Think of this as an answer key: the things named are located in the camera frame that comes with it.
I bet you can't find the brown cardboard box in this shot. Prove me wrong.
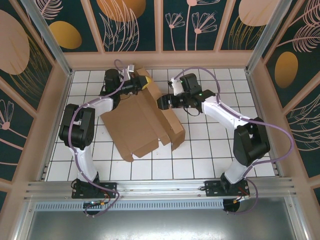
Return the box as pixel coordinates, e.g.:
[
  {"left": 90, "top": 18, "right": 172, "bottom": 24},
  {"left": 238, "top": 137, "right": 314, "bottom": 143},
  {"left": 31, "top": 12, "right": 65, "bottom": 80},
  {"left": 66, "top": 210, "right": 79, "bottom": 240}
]
[{"left": 99, "top": 66, "right": 186, "bottom": 163}]

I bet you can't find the grey metal sheet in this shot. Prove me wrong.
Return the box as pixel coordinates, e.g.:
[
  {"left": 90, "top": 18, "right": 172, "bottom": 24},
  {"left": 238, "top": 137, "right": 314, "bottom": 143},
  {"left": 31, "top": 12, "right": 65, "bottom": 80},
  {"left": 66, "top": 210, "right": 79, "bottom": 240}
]
[{"left": 14, "top": 197, "right": 307, "bottom": 240}]

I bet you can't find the aluminium table edge rail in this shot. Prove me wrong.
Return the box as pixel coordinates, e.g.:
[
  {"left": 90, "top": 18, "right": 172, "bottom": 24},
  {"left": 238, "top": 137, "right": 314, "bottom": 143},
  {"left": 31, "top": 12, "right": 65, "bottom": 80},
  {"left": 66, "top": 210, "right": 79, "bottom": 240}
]
[
  {"left": 244, "top": 71, "right": 285, "bottom": 178},
  {"left": 37, "top": 69, "right": 75, "bottom": 182}
]

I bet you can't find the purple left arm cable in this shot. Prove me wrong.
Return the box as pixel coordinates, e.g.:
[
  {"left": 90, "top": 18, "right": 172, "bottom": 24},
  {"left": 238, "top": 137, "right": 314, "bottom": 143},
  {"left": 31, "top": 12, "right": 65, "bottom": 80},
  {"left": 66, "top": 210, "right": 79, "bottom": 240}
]
[{"left": 67, "top": 59, "right": 127, "bottom": 218}]

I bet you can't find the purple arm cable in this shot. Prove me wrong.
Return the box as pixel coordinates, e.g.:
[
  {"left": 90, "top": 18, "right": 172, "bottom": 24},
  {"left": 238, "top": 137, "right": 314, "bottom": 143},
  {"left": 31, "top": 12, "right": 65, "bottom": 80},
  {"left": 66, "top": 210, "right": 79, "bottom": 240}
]
[
  {"left": 173, "top": 66, "right": 295, "bottom": 215},
  {"left": 67, "top": 59, "right": 127, "bottom": 218}
]

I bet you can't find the aluminium corner post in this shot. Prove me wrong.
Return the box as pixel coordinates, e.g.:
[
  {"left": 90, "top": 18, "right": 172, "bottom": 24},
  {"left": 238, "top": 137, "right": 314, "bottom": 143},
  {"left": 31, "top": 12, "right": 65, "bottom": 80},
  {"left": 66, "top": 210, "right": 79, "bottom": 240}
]
[
  {"left": 244, "top": 0, "right": 301, "bottom": 76},
  {"left": 19, "top": 0, "right": 75, "bottom": 78}
]

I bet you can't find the aluminium frame rail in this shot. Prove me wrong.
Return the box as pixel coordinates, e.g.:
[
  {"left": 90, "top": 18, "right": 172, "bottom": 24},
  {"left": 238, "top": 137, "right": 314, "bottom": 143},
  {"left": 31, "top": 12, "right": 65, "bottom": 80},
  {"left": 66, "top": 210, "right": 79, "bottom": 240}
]
[{"left": 23, "top": 177, "right": 298, "bottom": 201}]

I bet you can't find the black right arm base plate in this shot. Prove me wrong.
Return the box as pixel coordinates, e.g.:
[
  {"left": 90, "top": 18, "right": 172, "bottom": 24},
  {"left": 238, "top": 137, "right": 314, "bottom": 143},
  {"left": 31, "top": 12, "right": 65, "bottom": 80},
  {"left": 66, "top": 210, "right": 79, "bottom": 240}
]
[{"left": 204, "top": 180, "right": 251, "bottom": 198}]

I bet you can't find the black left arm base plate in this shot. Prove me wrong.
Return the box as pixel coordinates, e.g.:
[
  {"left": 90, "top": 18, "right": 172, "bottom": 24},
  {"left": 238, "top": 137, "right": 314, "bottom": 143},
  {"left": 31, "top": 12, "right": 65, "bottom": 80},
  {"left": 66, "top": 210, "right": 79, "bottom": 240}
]
[{"left": 71, "top": 182, "right": 118, "bottom": 200}]

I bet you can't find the slotted grey cable duct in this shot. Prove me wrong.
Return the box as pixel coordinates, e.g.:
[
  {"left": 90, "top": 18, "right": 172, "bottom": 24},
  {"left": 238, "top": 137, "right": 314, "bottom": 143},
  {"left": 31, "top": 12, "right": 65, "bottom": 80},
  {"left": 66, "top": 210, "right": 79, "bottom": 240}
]
[{"left": 34, "top": 199, "right": 225, "bottom": 211}]

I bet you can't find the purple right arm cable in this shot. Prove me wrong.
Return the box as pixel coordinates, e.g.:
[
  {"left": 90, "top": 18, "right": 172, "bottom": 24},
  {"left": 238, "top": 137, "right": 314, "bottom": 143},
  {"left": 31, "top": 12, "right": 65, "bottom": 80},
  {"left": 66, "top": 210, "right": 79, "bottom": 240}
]
[{"left": 173, "top": 66, "right": 295, "bottom": 215}]

